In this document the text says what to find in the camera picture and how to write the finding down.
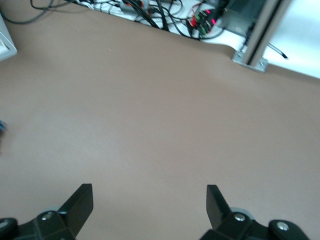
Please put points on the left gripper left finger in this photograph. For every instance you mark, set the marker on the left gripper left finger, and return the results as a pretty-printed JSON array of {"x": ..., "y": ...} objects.
[{"x": 62, "y": 220}]

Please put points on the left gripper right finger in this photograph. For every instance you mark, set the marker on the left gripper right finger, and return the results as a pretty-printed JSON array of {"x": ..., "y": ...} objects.
[{"x": 225, "y": 222}]

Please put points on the white stepped storage box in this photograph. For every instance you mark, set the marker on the white stepped storage box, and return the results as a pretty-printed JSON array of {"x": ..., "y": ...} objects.
[{"x": 6, "y": 47}]

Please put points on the red green terminal connectors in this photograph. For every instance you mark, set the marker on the red green terminal connectors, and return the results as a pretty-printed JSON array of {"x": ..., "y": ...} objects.
[{"x": 205, "y": 21}]

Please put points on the grey metal electronics box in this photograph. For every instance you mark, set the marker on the grey metal electronics box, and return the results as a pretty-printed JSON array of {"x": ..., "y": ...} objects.
[{"x": 240, "y": 15}]

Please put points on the grey power strip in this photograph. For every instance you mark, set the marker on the grey power strip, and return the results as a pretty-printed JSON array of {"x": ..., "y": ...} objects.
[{"x": 135, "y": 5}]

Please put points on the aluminium profile post with bracket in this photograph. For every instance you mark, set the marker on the aluminium profile post with bracket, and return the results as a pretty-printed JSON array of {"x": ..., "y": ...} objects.
[{"x": 260, "y": 37}]

